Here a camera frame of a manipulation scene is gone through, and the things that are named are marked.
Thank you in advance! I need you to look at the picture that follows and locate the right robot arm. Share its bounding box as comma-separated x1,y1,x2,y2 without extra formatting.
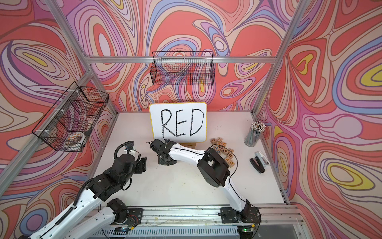
148,139,252,223

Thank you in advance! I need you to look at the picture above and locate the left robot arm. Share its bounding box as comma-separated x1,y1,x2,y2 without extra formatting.
29,141,147,239

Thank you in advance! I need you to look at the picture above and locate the whiteboard with RED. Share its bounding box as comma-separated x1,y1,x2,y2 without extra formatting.
149,102,208,143

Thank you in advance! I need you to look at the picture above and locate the wooden whiteboard stand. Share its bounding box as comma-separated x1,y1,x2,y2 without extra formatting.
180,142,197,149

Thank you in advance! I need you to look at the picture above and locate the cup of pencils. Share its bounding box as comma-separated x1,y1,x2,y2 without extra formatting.
244,121,266,147

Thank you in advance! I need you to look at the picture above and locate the black stapler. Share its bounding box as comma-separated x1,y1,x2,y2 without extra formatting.
249,151,270,174

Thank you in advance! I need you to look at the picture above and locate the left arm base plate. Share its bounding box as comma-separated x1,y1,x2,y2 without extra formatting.
114,208,144,226

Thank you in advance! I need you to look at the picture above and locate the back wire basket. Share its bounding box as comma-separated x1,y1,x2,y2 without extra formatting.
150,50,215,86

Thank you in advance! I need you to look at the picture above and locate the wire basket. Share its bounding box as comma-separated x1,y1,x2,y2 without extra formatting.
150,50,215,86
32,82,109,152

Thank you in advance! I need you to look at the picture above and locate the left wire basket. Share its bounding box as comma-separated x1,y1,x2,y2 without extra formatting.
32,82,109,152

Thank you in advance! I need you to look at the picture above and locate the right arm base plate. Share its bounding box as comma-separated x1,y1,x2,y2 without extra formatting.
218,207,262,225

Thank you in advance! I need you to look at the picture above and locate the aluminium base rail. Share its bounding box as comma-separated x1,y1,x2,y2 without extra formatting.
89,204,313,239

